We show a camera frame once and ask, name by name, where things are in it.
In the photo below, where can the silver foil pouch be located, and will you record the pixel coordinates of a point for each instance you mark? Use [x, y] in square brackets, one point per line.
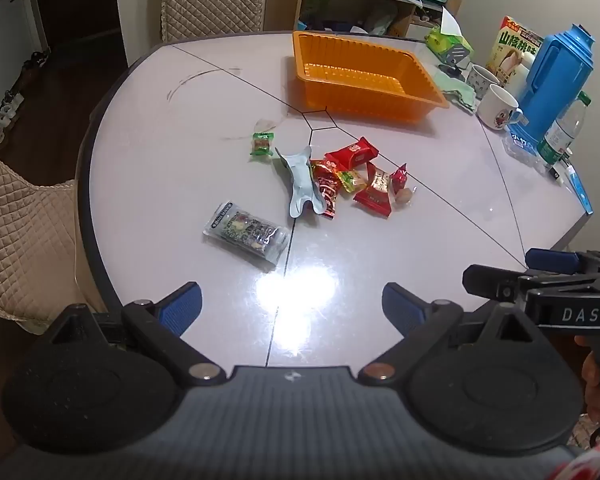
[300, 180]

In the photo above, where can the yellow white carton box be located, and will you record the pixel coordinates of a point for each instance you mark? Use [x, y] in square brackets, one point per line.
[515, 45]

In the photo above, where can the large red snack packet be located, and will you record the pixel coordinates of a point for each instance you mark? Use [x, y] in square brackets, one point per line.
[352, 154]

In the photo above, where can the red white snack packet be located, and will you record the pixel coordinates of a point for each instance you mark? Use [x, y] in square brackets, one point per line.
[376, 192]

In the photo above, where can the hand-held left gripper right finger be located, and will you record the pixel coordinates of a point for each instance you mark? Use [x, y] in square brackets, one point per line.
[402, 307]

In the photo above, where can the white cartoon mug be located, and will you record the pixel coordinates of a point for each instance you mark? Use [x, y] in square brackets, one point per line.
[497, 110]

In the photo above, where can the row of shoes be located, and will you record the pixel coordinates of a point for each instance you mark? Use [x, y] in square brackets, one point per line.
[2, 115]

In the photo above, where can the black seaweed snack packet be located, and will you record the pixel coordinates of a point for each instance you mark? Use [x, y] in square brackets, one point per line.
[245, 230]

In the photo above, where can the blue white tube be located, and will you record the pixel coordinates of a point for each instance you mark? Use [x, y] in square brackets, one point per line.
[577, 185]

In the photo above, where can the white cabinet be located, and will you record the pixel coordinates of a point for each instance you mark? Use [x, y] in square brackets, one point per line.
[5, 35]

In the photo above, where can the blue thermos jug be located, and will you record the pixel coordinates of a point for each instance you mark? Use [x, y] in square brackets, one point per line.
[555, 80]

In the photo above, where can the clear blue plastic packet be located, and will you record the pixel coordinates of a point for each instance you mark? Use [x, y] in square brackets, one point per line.
[522, 149]

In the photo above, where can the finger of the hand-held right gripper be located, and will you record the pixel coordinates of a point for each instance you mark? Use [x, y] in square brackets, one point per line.
[490, 280]
[550, 260]

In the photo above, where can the green cloth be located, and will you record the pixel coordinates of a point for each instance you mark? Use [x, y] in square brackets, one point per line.
[462, 95]

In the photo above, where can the small brown round snack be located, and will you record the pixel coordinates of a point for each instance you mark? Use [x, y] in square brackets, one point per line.
[405, 196]

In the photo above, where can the small red snack packet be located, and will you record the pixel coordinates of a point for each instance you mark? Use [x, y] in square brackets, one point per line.
[399, 179]

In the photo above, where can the small green snack packet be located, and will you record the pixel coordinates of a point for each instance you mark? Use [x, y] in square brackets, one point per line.
[262, 145]

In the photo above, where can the yellow green snack packet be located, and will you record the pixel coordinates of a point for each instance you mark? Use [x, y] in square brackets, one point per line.
[352, 180]

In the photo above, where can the red patterned snack packet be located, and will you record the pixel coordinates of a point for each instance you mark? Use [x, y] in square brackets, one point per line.
[327, 190]

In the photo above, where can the white patterned mug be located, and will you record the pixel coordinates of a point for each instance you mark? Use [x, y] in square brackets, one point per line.
[480, 82]

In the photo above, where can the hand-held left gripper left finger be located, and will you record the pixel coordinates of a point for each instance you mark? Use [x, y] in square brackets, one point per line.
[182, 307]

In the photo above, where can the orange plastic tray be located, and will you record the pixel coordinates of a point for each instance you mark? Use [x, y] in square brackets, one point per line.
[350, 77]

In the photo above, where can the green tissue pack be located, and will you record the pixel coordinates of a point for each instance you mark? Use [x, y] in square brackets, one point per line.
[442, 40]

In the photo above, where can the clear water bottle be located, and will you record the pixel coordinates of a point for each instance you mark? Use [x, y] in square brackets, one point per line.
[562, 132]

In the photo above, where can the grey phone stand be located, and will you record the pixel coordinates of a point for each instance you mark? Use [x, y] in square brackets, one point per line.
[457, 54]

